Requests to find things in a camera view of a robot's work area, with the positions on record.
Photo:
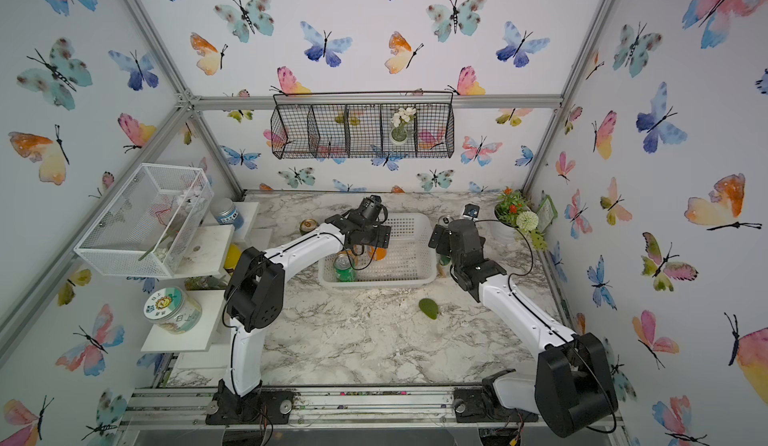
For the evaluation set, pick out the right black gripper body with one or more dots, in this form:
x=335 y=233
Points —
x=458 y=269

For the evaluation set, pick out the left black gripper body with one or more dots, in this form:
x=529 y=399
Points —
x=375 y=236

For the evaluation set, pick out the green tan can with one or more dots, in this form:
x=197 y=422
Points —
x=444 y=265

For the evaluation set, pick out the orange soda can back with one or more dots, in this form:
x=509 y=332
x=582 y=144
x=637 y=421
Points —
x=376 y=253

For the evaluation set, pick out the green soda can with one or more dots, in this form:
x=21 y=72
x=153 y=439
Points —
x=344 y=268

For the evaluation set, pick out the green gold beer can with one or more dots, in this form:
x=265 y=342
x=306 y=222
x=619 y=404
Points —
x=308 y=225

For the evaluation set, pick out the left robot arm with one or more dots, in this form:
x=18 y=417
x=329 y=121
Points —
x=255 y=294

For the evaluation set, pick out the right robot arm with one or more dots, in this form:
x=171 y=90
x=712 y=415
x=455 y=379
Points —
x=572 y=388

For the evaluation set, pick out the white plastic perforated basket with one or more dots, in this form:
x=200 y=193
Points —
x=409 y=262

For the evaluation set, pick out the green leaf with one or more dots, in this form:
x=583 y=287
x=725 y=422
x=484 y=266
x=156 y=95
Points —
x=429 y=308

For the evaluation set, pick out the white potted flower plant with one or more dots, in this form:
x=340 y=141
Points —
x=514 y=218

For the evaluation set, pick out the small white flower vase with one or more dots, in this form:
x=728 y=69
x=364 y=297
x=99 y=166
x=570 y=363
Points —
x=402 y=122

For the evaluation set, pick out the yellow bottle on shelf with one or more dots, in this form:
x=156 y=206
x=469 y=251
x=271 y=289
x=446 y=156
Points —
x=232 y=258

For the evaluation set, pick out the blue grey can on shelf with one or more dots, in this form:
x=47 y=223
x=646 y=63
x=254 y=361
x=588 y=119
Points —
x=225 y=212

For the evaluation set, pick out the white tiered shelf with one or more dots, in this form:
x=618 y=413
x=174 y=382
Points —
x=205 y=257

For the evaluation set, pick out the round lidded snack jar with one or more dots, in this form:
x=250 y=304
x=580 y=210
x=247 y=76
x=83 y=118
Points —
x=173 y=310

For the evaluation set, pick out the white mesh box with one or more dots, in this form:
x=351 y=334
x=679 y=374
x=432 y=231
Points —
x=150 y=223

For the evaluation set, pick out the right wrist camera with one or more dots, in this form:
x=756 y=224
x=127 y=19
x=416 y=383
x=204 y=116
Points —
x=470 y=212

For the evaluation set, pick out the green picture frame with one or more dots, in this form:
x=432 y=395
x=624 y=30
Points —
x=546 y=213

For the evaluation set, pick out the black wire wall basket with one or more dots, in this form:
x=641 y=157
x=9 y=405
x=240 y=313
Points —
x=342 y=126

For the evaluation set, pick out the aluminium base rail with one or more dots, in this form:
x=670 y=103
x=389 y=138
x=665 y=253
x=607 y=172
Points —
x=323 y=407

